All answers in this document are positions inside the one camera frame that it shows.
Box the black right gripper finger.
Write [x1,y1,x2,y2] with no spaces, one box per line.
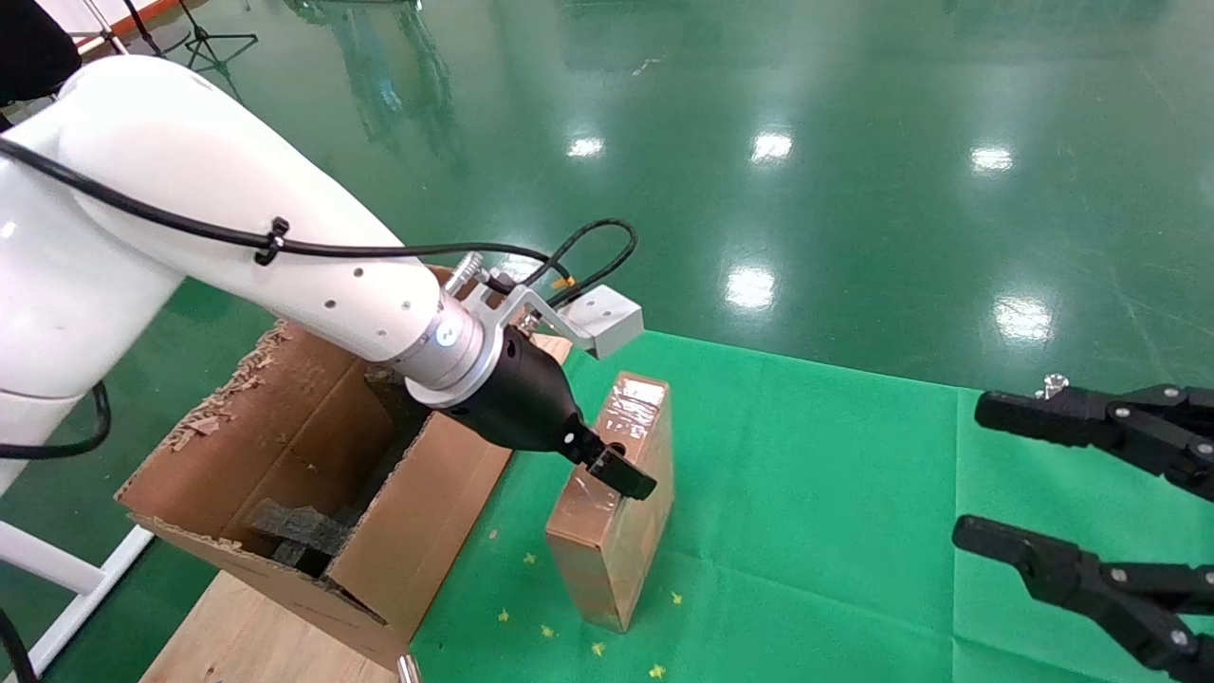
[953,515,1214,683]
[975,375,1214,504]

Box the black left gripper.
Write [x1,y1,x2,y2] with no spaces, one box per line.
[446,327,657,501]

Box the small taped cardboard box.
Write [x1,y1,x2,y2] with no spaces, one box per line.
[545,372,674,634]

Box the large open cardboard carton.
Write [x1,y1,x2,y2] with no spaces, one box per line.
[114,266,575,670]

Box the green cloth mat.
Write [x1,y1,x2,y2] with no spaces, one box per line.
[408,330,1214,683]

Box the black foam padding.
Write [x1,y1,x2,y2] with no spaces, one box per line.
[247,498,366,578]

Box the wooden board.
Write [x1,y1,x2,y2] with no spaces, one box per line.
[142,569,399,683]

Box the black tripod stand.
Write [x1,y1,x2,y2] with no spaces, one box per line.
[175,0,259,75]

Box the black gooseneck stand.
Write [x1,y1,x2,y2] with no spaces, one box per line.
[119,0,193,60]

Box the white desk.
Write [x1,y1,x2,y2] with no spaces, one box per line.
[57,0,134,58]

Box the person in black clothes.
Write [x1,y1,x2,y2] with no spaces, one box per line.
[0,0,82,129]

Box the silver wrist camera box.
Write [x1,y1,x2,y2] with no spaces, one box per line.
[455,251,646,360]

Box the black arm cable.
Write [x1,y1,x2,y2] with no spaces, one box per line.
[0,138,638,461]

